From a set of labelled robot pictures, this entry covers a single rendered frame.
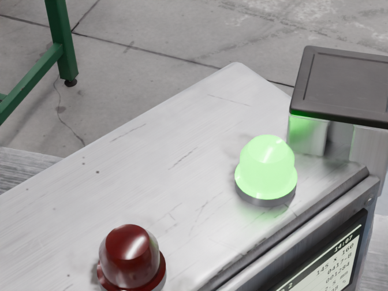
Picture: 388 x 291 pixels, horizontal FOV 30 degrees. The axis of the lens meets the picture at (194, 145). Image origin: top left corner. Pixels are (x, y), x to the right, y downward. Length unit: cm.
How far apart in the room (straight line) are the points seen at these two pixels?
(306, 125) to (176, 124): 6
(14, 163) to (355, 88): 98
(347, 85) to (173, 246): 10
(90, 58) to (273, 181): 251
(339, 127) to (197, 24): 260
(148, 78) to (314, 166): 236
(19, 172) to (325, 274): 94
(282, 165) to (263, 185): 1
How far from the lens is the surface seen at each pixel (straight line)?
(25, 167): 124
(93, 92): 263
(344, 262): 34
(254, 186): 29
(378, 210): 116
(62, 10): 248
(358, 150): 32
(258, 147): 29
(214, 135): 33
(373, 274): 108
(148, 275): 27
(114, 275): 26
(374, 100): 31
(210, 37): 284
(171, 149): 32
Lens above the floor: 170
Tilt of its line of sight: 45 degrees down
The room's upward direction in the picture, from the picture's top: 2 degrees counter-clockwise
